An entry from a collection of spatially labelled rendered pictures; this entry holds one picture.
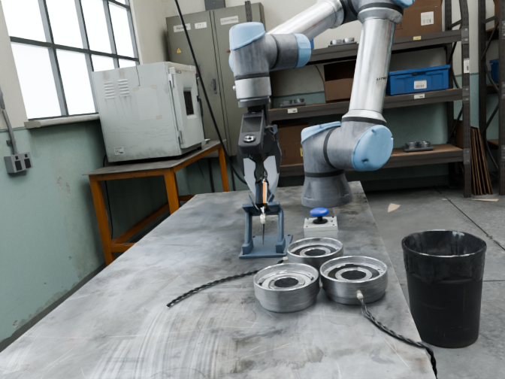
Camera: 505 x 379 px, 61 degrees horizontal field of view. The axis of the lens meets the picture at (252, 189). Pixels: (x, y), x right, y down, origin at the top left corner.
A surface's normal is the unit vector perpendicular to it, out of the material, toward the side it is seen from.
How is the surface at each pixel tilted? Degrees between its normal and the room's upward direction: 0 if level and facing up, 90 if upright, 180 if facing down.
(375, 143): 97
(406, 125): 90
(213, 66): 90
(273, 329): 0
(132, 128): 90
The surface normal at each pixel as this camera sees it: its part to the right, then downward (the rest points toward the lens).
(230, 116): -0.16, 0.22
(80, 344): -0.11, -0.97
